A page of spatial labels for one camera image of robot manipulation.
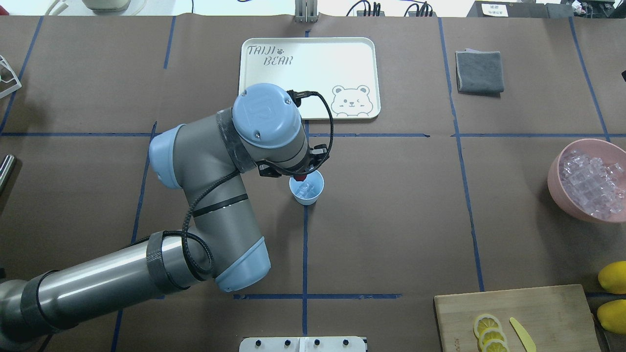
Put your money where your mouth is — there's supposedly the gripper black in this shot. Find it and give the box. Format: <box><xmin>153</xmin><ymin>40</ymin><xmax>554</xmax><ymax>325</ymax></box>
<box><xmin>258</xmin><ymin>144</ymin><xmax>329</xmax><ymax>178</ymax></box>

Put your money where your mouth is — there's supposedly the bamboo cutting board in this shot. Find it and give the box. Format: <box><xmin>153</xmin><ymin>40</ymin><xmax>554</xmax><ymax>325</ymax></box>
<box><xmin>434</xmin><ymin>285</ymin><xmax>601</xmax><ymax>352</ymax></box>

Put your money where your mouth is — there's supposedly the white bear serving tray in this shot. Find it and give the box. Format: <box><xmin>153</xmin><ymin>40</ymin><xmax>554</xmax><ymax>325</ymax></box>
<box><xmin>239</xmin><ymin>37</ymin><xmax>381</xmax><ymax>119</ymax></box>

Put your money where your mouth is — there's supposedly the cream toaster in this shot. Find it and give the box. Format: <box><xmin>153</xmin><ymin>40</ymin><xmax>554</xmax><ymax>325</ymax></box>
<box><xmin>82</xmin><ymin>0</ymin><xmax>131</xmax><ymax>13</ymax></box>

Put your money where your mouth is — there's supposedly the black box with label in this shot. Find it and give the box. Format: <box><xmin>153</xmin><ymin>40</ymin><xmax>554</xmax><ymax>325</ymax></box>
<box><xmin>467</xmin><ymin>0</ymin><xmax>549</xmax><ymax>19</ymax></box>

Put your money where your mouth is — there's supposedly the aluminium frame post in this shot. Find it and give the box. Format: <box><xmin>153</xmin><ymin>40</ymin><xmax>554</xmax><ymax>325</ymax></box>
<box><xmin>294</xmin><ymin>0</ymin><xmax>319</xmax><ymax>23</ymax></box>

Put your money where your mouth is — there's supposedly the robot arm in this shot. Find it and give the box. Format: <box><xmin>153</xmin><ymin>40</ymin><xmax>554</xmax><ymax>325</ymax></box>
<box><xmin>1</xmin><ymin>83</ymin><xmax>332</xmax><ymax>352</ymax></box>

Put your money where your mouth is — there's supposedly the clear ice cube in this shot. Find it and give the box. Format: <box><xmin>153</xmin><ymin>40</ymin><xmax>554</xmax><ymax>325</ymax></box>
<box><xmin>295</xmin><ymin>181</ymin><xmax>315</xmax><ymax>199</ymax></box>

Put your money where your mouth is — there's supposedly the steel muddler black tip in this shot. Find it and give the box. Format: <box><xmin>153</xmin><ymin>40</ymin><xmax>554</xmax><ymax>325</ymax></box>
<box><xmin>0</xmin><ymin>154</ymin><xmax>16</xmax><ymax>192</ymax></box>

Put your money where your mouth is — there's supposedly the light blue plastic cup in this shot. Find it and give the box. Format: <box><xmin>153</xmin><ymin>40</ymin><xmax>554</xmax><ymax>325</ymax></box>
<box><xmin>289</xmin><ymin>170</ymin><xmax>325</xmax><ymax>206</ymax></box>

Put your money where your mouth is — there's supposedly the grey folded cloth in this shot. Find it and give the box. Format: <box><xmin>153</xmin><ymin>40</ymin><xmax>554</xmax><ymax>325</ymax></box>
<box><xmin>455</xmin><ymin>48</ymin><xmax>505</xmax><ymax>94</ymax></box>

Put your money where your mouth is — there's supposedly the white wire cup rack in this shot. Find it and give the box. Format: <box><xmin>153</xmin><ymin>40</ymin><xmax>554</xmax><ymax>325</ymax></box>
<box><xmin>0</xmin><ymin>55</ymin><xmax>22</xmax><ymax>99</ymax></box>

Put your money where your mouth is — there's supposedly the yellow plastic knife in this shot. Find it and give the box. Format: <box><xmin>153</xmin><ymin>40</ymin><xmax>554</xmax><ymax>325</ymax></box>
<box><xmin>509</xmin><ymin>317</ymin><xmax>537</xmax><ymax>352</ymax></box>

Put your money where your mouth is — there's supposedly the pink bowl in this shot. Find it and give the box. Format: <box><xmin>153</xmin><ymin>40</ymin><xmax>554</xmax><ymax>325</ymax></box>
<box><xmin>547</xmin><ymin>138</ymin><xmax>626</xmax><ymax>223</ymax></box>

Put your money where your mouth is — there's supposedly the yellow lemon bottom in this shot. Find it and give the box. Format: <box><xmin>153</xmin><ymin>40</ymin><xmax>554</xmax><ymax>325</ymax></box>
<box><xmin>597</xmin><ymin>299</ymin><xmax>626</xmax><ymax>335</ymax></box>

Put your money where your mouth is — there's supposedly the yellow lemon left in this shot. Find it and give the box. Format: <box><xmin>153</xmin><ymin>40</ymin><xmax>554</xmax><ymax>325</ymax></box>
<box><xmin>597</xmin><ymin>261</ymin><xmax>626</xmax><ymax>295</ymax></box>

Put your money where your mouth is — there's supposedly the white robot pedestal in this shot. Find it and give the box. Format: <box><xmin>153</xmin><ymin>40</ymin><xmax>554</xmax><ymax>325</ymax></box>
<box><xmin>239</xmin><ymin>336</ymin><xmax>368</xmax><ymax>352</ymax></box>

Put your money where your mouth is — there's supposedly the lemon slices stack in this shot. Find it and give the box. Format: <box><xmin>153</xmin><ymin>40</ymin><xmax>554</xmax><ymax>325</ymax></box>
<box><xmin>472</xmin><ymin>313</ymin><xmax>510</xmax><ymax>352</ymax></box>

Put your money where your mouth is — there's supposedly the yellow lemon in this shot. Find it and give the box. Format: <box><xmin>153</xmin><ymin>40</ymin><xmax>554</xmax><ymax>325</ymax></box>
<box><xmin>597</xmin><ymin>299</ymin><xmax>626</xmax><ymax>335</ymax></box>
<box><xmin>597</xmin><ymin>261</ymin><xmax>626</xmax><ymax>295</ymax></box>

